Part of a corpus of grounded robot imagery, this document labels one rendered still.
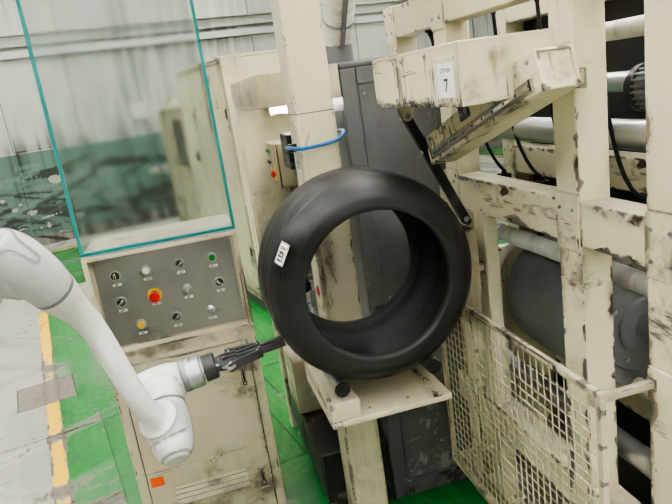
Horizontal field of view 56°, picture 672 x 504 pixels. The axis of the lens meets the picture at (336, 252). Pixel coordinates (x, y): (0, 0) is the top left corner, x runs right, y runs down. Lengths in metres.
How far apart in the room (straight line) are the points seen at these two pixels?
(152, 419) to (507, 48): 1.21
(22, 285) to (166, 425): 0.50
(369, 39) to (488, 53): 10.74
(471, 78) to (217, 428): 1.69
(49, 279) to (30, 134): 9.19
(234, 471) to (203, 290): 0.75
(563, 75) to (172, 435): 1.24
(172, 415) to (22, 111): 9.15
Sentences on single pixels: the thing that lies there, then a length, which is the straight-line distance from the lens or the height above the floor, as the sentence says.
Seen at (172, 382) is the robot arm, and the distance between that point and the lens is 1.77.
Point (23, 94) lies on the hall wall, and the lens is 10.60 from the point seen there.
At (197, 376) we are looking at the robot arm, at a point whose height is 1.02.
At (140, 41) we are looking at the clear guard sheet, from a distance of 2.32.
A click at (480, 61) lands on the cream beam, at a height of 1.73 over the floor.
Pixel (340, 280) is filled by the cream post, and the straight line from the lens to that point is 2.09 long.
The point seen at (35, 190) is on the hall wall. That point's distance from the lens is 10.55.
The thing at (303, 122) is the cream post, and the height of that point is 1.63.
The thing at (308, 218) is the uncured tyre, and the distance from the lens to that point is 1.63.
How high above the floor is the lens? 1.73
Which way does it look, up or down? 15 degrees down
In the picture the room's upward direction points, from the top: 8 degrees counter-clockwise
